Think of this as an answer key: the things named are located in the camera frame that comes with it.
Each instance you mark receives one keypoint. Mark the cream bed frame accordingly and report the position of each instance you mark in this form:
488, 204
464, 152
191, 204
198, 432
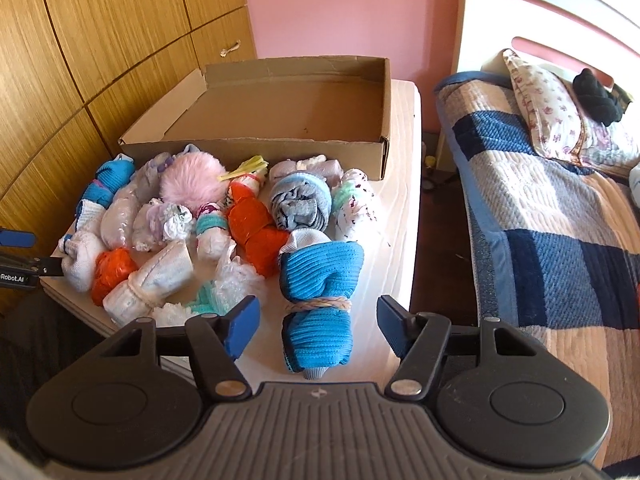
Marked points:
475, 10

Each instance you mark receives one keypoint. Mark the large orange plastic bag bundle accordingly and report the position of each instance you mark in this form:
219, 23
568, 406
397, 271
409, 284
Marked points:
250, 232

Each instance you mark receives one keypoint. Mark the wooden wardrobe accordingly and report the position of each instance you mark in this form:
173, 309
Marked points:
100, 35

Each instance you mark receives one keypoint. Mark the white printed cushion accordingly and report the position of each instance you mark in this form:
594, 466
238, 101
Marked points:
635, 175

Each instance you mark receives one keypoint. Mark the patterned pillow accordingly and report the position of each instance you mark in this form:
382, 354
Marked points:
607, 145

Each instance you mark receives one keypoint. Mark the blue sock bundle pink band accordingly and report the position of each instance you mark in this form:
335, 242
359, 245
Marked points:
107, 180

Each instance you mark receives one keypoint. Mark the yellow plastic strip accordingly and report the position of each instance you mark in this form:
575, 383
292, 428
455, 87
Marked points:
247, 165

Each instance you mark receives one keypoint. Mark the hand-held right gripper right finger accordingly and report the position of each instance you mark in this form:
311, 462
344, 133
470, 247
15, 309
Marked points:
392, 325

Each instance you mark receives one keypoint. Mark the pink pom-pom blue knit sock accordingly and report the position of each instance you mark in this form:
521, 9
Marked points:
192, 180

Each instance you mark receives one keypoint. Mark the small orange plastic bag bundle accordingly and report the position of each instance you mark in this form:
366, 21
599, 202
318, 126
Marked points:
112, 272

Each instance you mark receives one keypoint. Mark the blue sock bundle tan band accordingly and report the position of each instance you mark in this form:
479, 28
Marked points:
320, 270

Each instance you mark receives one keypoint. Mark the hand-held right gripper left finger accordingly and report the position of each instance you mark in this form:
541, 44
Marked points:
242, 325

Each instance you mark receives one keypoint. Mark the clear bubble plastic bundle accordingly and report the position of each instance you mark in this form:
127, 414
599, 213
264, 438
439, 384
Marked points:
235, 275

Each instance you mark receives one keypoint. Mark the pale white sock bundle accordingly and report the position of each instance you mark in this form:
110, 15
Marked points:
310, 167
150, 280

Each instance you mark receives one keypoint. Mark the grey sock bundle blue pattern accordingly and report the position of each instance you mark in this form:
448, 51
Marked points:
152, 170

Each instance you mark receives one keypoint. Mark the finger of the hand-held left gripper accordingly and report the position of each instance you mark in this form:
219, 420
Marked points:
47, 266
17, 238

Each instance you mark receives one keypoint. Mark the brown cardboard box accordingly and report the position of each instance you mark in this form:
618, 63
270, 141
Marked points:
280, 110

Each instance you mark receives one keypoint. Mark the white bundle purple band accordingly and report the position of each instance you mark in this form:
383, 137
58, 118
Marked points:
160, 222

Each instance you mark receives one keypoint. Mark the white bundle teal band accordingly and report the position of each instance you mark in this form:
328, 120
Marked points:
212, 232

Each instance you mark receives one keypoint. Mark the white floral bundle green band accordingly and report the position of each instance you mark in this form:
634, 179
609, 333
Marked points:
352, 210

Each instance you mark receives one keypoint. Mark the grey sock bundle light-blue band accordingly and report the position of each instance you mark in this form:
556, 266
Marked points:
300, 205

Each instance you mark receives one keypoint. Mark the white knit sock blue trim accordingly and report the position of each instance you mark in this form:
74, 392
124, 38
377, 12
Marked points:
82, 257

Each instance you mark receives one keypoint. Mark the white floral pillow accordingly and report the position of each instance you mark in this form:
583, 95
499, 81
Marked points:
545, 105

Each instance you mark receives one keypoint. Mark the black garment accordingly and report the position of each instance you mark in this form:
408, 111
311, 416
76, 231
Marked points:
597, 97

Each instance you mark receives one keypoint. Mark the small yellow object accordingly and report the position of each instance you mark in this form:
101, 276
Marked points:
429, 161

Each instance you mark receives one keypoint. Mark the bed with quilt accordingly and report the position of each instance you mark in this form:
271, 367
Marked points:
540, 210

